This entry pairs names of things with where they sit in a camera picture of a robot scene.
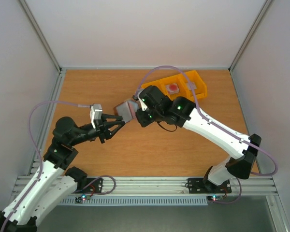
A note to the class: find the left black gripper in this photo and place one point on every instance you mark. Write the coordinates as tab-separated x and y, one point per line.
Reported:
102	129

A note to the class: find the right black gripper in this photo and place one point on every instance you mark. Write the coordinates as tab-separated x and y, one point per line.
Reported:
140	115

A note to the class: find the brown leather card holder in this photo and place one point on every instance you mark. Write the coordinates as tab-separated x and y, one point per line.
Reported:
127	110

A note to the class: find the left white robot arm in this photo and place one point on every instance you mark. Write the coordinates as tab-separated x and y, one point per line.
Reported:
54	180

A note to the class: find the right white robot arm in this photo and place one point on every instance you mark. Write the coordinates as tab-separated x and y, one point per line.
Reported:
158	107

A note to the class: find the red circle card stack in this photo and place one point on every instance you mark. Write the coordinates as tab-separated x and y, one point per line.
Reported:
172	88

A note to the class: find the grey white card stack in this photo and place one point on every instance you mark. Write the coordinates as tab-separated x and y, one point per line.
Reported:
191	86

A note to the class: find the yellow three-compartment bin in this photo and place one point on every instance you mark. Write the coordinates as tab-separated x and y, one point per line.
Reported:
180	80

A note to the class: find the left circuit board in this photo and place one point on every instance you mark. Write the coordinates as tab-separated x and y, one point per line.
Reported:
83	198

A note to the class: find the circuit board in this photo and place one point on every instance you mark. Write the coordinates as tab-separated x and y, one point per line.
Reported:
83	198
215	198

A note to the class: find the right circuit board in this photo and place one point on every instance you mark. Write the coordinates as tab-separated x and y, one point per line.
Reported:
215	198

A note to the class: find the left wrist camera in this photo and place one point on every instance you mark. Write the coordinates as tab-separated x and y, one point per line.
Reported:
95	113

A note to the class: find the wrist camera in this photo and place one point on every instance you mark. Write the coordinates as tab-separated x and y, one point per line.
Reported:
136	97
95	113

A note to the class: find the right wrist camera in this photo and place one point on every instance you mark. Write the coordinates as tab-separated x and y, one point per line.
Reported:
136	97

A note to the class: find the aluminium front rail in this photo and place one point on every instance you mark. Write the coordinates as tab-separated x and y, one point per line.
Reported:
178	186

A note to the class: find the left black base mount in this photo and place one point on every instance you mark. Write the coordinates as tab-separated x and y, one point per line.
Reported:
89	185

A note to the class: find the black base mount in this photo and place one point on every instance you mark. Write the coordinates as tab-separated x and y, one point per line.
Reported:
196	186
89	185

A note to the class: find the grey slotted cable duct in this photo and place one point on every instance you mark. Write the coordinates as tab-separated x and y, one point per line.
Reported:
136	201

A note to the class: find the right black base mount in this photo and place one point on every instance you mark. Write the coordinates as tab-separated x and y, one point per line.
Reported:
196	186

